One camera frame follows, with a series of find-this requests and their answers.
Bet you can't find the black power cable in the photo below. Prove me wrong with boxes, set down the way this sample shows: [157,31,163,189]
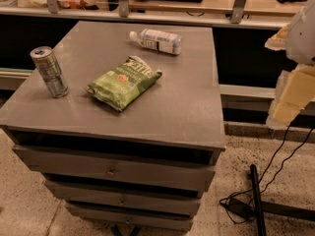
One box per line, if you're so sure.
[219,123,315,225]

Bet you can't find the black metal stand base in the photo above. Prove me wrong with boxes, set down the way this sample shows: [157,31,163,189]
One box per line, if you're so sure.
[249,163,315,236]

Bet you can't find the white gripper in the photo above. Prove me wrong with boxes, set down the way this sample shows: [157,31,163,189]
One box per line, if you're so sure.
[265,0,315,130]

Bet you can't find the silver drink can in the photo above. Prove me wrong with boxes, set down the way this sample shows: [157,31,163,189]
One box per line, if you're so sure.
[30,46,69,98]

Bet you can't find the metal railing frame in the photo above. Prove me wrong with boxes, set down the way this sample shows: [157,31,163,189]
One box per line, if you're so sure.
[0,0,303,28]

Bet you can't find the black power adapter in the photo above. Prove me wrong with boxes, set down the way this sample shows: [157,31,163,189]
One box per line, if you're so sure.
[227,198,255,219]

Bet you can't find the grey drawer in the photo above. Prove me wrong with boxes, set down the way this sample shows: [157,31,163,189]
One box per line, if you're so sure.
[13,146,215,192]
[44,180,200,217]
[65,203,193,231]

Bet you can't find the green jalapeno chip bag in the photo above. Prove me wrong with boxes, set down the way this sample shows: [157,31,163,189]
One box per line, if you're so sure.
[85,56,162,112]

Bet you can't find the grey middle drawer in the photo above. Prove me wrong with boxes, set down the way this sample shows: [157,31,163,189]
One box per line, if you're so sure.
[44,180,200,217]

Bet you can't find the grey top drawer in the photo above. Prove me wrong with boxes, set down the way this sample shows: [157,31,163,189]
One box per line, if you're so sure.
[13,146,215,192]

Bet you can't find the grey drawer cabinet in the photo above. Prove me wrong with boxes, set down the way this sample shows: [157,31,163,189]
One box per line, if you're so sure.
[1,22,225,220]

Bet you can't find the clear plastic water bottle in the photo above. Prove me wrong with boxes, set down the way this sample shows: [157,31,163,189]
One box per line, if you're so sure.
[129,29,182,55]

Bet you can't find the grey bottom drawer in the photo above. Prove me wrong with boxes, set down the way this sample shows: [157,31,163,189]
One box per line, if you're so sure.
[65,203,193,231]

